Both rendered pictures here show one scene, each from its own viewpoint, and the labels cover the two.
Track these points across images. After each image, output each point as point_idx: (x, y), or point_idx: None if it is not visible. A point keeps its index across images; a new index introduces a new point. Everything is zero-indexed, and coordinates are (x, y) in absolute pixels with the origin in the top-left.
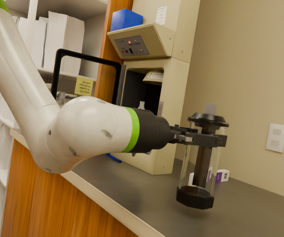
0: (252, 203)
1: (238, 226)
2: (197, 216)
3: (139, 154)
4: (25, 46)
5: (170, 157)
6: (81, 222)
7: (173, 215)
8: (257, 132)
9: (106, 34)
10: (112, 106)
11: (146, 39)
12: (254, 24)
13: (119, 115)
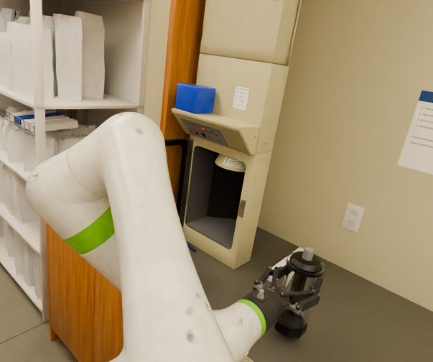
0: (331, 299)
1: (326, 343)
2: (291, 337)
3: (216, 245)
4: None
5: (250, 247)
6: None
7: (273, 342)
8: (334, 208)
9: (167, 104)
10: (246, 321)
11: (227, 136)
12: (340, 87)
13: (253, 327)
